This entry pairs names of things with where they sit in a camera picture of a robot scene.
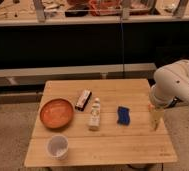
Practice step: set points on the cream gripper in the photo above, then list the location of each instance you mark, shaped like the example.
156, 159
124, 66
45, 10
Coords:
155, 116

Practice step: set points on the white squeeze bottle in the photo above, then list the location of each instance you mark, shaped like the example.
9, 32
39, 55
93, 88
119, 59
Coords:
94, 120

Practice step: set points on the orange ceramic bowl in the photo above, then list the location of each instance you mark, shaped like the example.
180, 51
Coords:
56, 113

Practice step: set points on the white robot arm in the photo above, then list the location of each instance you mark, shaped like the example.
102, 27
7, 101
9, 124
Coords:
171, 81

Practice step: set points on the blue sponge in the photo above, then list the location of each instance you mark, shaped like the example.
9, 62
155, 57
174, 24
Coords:
123, 115

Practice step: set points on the black and white eraser box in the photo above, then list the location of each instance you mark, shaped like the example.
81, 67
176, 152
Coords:
83, 100

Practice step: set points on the wooden table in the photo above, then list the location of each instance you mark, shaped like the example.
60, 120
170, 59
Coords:
112, 143

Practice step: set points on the white plastic cup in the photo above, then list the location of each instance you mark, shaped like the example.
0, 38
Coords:
57, 147

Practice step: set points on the long grey bench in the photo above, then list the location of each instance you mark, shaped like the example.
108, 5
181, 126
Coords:
36, 76

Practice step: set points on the cluttered back shelf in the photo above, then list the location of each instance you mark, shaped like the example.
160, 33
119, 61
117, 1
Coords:
67, 12

